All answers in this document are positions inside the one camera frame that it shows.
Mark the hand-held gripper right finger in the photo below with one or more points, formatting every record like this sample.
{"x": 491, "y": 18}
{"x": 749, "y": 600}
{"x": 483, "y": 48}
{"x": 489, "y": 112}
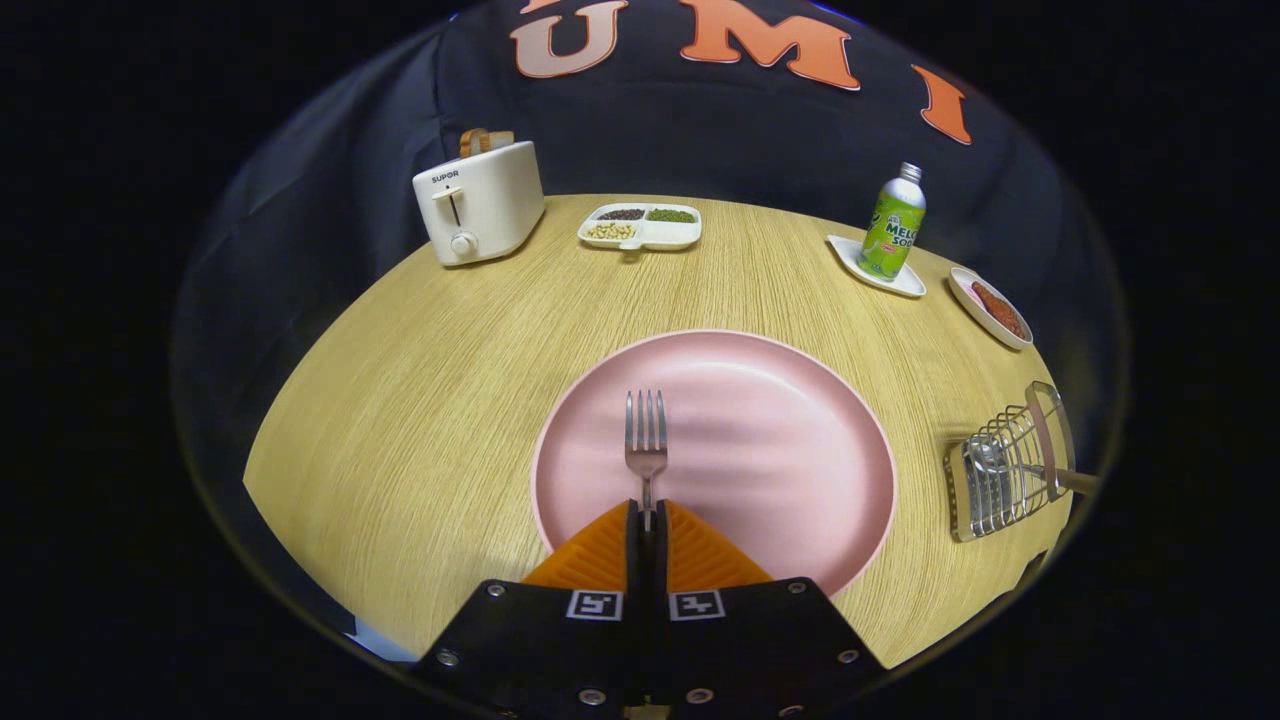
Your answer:
{"x": 760, "y": 640}

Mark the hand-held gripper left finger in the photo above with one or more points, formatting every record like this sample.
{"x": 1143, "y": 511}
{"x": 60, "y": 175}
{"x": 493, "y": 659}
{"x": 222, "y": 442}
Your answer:
{"x": 530, "y": 640}

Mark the pale blue object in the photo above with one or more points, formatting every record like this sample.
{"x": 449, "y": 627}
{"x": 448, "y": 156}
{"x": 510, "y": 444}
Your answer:
{"x": 385, "y": 642}

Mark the pink round plate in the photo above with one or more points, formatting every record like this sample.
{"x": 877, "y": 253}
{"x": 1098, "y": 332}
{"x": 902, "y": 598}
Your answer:
{"x": 760, "y": 440}

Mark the white square coaster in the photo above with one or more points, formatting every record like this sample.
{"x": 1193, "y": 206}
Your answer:
{"x": 850, "y": 256}

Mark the white oval food plate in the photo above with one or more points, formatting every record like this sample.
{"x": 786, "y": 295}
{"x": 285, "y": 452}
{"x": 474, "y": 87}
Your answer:
{"x": 975, "y": 308}

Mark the red-brown meat cutlet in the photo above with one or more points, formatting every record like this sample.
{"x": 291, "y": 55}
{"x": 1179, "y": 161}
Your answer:
{"x": 1000, "y": 310}

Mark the white divided snack tray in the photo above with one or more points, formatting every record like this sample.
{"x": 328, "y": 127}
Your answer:
{"x": 670, "y": 236}

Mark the pile of pale yellow beans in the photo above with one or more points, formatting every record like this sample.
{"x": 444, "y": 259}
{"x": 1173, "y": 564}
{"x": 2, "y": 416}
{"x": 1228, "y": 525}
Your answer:
{"x": 610, "y": 231}

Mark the green soda bottle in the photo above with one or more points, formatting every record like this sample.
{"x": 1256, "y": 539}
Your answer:
{"x": 893, "y": 230}

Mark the pile of green beans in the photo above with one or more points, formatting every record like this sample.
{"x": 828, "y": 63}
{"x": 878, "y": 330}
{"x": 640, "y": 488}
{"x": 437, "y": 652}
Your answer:
{"x": 670, "y": 215}

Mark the pile of dark red beans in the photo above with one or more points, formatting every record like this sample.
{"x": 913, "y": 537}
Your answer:
{"x": 621, "y": 214}

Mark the cream white toaster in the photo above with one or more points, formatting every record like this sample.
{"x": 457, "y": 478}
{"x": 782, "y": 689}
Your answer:
{"x": 495, "y": 205}

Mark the toasted bread slice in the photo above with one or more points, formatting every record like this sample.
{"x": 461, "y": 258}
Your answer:
{"x": 501, "y": 139}
{"x": 472, "y": 141}

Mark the black backdrop cloth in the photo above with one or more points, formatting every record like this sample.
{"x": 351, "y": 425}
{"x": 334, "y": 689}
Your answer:
{"x": 700, "y": 140}

